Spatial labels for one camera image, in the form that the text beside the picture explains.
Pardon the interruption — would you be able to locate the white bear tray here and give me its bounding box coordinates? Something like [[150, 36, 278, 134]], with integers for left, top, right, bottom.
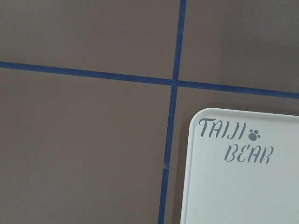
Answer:
[[180, 108, 299, 224]]

